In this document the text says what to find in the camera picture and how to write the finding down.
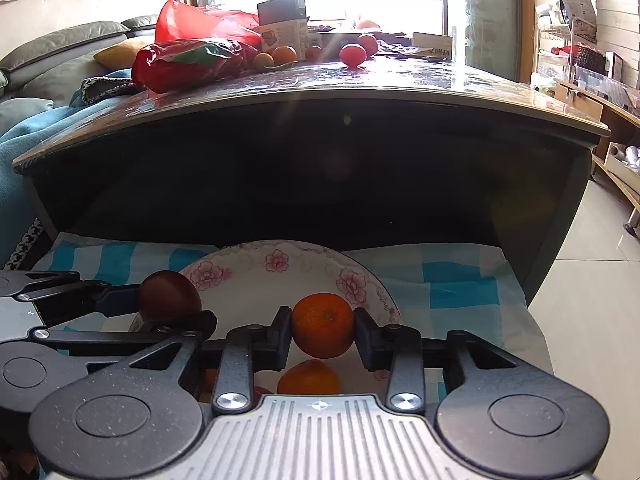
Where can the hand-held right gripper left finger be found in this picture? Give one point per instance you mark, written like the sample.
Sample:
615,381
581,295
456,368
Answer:
282,334

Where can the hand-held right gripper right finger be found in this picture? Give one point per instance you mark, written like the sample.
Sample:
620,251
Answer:
363,341

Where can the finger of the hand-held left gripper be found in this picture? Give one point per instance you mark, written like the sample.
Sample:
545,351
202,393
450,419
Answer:
100,337
75,295

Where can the white floral plate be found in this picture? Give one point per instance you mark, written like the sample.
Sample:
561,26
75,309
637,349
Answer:
240,280

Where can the dark red plum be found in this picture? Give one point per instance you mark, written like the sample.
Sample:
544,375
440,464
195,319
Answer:
167,295

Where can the small orange mandarin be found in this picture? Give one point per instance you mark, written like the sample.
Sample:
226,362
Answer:
210,380

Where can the blue checked tablecloth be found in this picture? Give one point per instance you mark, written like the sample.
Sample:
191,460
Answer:
450,285

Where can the teal blanket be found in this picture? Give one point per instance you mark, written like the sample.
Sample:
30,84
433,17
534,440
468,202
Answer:
30,150

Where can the dark coffee table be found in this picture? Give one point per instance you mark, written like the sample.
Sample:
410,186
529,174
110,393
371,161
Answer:
300,160

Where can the dark patterned cushion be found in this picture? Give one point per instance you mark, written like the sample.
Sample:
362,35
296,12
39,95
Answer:
107,90

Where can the grey sofa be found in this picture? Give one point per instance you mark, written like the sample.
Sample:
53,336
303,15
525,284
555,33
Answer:
50,55

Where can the yellow cushion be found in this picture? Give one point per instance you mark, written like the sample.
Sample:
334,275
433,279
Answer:
122,54

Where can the red and green package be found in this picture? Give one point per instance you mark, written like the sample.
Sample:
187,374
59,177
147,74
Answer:
195,62

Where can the yellow orange fruit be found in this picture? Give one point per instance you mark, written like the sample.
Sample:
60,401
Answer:
263,61

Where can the small red fruit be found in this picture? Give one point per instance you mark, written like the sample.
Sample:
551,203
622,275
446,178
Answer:
313,53

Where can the white printed box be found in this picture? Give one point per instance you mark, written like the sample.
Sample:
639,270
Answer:
284,37

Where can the wooden media cabinet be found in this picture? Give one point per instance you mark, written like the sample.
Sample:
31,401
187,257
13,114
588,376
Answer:
605,125

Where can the white metal rack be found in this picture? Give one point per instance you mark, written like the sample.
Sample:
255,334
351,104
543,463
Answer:
555,55

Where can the printed carton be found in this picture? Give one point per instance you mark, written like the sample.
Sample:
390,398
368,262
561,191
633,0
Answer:
575,7

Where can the white wooden boards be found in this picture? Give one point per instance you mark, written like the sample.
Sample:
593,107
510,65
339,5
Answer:
620,35

